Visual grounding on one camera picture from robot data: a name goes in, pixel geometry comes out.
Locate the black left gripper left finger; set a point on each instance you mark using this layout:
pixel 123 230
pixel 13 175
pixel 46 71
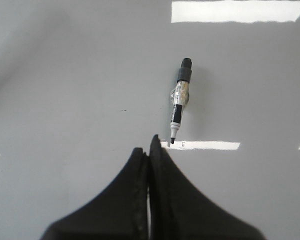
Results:
pixel 119 212

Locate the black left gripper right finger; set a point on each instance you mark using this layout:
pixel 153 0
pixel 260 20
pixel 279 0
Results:
pixel 179 211

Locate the black whiteboard marker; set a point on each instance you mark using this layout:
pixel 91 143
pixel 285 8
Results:
pixel 180 97

